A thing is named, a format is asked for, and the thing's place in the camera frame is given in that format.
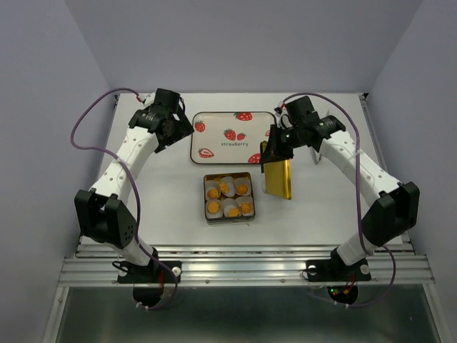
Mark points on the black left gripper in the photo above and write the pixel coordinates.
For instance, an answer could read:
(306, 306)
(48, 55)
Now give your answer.
(183, 129)

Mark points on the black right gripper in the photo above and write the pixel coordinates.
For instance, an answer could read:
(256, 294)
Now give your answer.
(273, 151)

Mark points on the gold tin lid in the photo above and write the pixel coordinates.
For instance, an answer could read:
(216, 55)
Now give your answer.
(277, 179)

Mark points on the metal tongs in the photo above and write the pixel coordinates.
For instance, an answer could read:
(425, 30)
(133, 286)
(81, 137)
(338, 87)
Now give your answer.
(316, 157)

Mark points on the swirl cookie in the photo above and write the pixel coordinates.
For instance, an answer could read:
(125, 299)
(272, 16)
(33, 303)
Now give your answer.
(242, 189)

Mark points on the square cookie tin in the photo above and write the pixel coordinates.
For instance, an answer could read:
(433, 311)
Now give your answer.
(222, 219)

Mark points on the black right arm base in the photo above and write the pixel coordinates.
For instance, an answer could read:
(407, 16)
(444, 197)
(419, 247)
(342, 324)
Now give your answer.
(332, 271)

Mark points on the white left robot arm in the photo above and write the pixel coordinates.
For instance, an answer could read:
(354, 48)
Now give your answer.
(102, 210)

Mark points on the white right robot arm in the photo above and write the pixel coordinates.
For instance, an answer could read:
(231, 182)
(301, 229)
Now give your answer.
(386, 207)

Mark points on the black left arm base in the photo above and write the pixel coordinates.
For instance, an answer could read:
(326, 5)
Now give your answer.
(129, 273)

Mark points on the strawberry print tray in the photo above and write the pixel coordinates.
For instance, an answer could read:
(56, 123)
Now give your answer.
(229, 137)

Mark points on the white paper cup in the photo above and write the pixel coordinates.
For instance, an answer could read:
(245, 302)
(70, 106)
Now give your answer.
(229, 180)
(228, 204)
(214, 216)
(243, 180)
(245, 199)
(209, 184)

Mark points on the aluminium rail frame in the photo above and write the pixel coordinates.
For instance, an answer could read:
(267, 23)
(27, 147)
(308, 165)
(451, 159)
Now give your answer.
(269, 251)

